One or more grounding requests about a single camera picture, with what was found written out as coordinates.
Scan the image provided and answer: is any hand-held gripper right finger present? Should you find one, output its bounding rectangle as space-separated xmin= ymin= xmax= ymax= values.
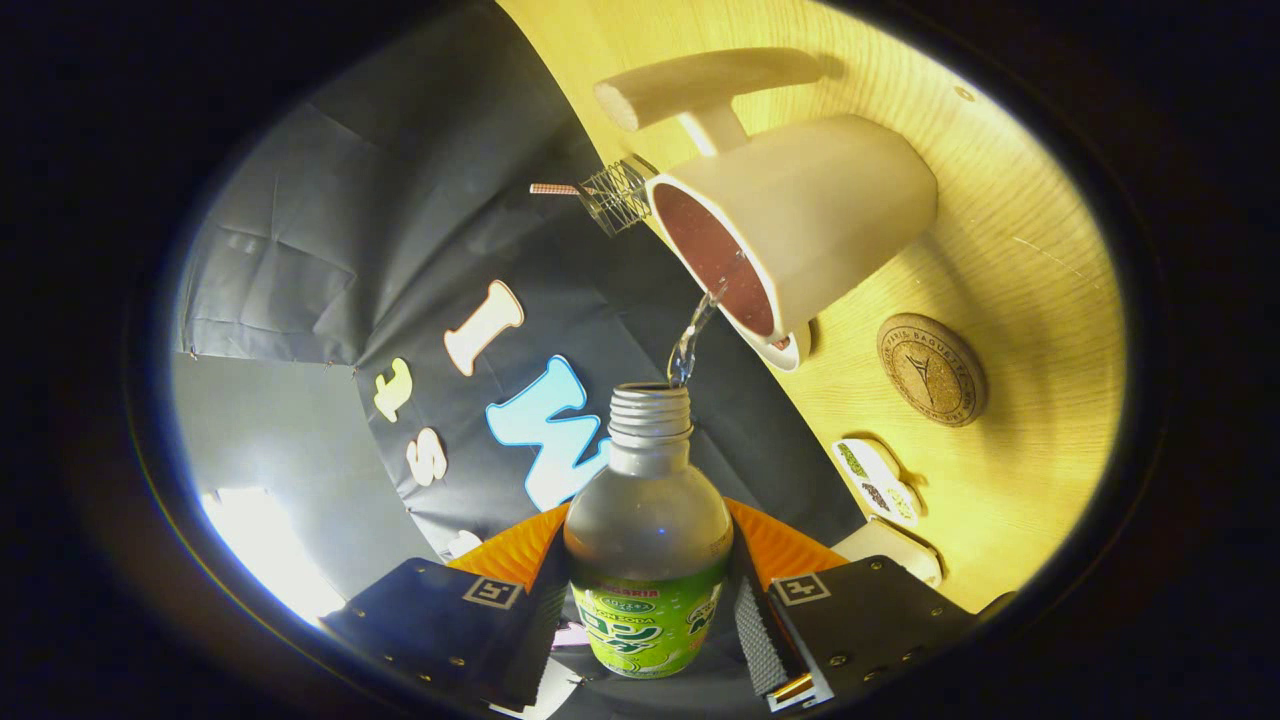
xmin=725 ymin=498 xmax=986 ymax=713

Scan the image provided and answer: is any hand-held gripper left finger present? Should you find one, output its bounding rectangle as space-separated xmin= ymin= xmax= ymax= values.
xmin=320 ymin=502 xmax=571 ymax=713

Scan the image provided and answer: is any silver green-label juice bottle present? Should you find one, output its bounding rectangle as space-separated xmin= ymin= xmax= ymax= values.
xmin=563 ymin=382 xmax=735 ymax=680

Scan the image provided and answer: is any clear juice stream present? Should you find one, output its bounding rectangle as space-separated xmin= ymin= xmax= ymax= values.
xmin=667 ymin=280 xmax=729 ymax=389

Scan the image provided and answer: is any round cork coaster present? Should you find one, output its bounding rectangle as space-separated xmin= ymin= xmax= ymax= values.
xmin=877 ymin=313 xmax=989 ymax=429

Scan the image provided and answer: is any white cup with wooden handle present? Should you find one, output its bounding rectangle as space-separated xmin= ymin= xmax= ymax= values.
xmin=594 ymin=47 xmax=939 ymax=351

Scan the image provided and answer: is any white toaster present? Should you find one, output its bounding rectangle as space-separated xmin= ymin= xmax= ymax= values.
xmin=832 ymin=516 xmax=943 ymax=588

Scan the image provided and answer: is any white divided dish with beans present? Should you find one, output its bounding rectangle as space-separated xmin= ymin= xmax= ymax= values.
xmin=831 ymin=437 xmax=923 ymax=529

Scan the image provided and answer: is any white round plate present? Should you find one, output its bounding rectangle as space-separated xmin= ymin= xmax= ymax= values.
xmin=740 ymin=318 xmax=813 ymax=373

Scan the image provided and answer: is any black backdrop cloth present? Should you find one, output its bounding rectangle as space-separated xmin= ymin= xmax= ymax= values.
xmin=172 ymin=0 xmax=866 ymax=720

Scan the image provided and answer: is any wooden table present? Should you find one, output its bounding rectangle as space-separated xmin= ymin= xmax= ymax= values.
xmin=495 ymin=0 xmax=1126 ymax=613

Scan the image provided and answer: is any gold wire basket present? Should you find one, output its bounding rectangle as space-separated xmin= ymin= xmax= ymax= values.
xmin=577 ymin=153 xmax=661 ymax=238

